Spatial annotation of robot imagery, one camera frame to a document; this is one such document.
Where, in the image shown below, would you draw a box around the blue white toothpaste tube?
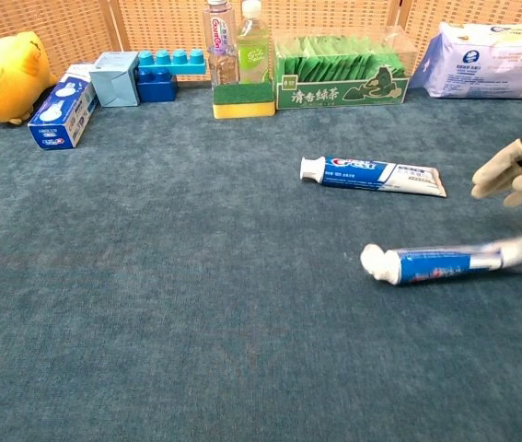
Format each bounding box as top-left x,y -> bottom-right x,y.
298,155 -> 448,199
359,228 -> 522,287

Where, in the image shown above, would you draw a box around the blue toothpaste carton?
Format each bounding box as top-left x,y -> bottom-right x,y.
27,63 -> 99,151

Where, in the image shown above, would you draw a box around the yellow chick plush toy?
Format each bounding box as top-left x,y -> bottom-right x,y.
0,30 -> 58,126

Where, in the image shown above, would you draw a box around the wicker folding screen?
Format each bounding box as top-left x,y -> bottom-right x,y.
0,0 -> 522,84

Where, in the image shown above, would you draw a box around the white blue tissue pack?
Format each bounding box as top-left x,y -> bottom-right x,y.
411,20 -> 522,100

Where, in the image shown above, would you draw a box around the light blue paper box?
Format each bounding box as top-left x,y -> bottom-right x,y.
88,52 -> 141,108

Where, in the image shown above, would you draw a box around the dark blue building block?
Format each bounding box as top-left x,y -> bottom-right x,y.
135,68 -> 180,104

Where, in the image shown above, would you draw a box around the long light blue building block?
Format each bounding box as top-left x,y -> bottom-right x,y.
137,48 -> 208,77

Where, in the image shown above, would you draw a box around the clear box green tea bags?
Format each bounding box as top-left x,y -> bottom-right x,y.
273,25 -> 417,111

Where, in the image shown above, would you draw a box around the clear bottle purple label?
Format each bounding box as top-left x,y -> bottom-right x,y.
202,0 -> 239,88

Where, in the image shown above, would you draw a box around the green yellow sponge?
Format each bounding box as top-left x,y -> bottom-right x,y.
212,81 -> 276,120

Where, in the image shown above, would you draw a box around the green drink bottle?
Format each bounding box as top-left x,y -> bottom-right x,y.
235,0 -> 273,86

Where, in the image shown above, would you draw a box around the teal felt table cover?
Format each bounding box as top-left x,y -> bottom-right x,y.
0,85 -> 522,442

